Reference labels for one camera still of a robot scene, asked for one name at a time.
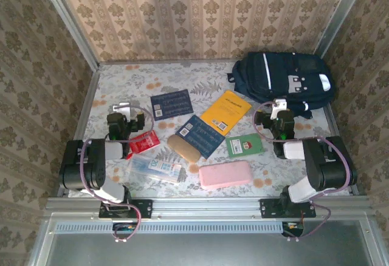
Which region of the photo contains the red packet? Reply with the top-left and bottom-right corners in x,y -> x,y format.
126,131 -> 161,160

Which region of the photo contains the dark blue notebook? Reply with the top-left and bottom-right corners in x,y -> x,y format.
175,114 -> 226,160
150,89 -> 194,121

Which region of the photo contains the yellow notebook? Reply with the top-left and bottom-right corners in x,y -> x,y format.
199,89 -> 252,137

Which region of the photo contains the navy blue student backpack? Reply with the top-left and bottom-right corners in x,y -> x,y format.
227,52 -> 337,120

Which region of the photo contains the clear pen pack blue print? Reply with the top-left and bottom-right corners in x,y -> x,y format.
129,155 -> 187,185

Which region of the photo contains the tan glasses case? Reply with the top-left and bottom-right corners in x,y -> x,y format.
167,134 -> 202,163

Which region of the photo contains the pink pencil case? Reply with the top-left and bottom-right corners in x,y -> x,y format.
198,160 -> 253,191

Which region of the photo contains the floral tablecloth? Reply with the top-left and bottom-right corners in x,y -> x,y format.
68,61 -> 353,199

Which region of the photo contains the grey sheet metal panel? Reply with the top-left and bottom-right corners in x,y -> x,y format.
29,217 -> 389,266

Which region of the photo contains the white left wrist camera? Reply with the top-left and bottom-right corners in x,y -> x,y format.
112,102 -> 131,117

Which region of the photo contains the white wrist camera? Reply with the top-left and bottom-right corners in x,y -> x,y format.
271,98 -> 288,120
112,102 -> 131,117

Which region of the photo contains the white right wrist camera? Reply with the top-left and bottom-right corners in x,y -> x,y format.
271,98 -> 288,120

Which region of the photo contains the aluminium frame rail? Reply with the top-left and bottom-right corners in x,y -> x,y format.
323,101 -> 361,196
97,58 -> 247,65
57,65 -> 101,197

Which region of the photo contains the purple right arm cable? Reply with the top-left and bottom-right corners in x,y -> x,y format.
253,101 -> 350,242

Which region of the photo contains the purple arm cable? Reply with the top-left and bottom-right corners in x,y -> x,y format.
253,101 -> 350,242
79,104 -> 156,244

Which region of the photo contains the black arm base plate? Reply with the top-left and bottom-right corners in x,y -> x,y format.
98,199 -> 153,219
260,198 -> 317,219

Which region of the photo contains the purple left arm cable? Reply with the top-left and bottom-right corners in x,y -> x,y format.
79,104 -> 156,244

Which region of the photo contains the black connector box with wires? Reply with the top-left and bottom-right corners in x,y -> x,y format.
281,221 -> 305,238
112,222 -> 138,239

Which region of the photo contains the wide aluminium mounting rail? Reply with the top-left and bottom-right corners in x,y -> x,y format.
45,197 -> 373,218

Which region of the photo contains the aluminium frame post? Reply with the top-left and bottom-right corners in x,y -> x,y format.
35,0 -> 100,70
312,0 -> 370,63

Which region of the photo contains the grey slotted cable duct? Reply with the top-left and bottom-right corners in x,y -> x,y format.
55,220 -> 283,234

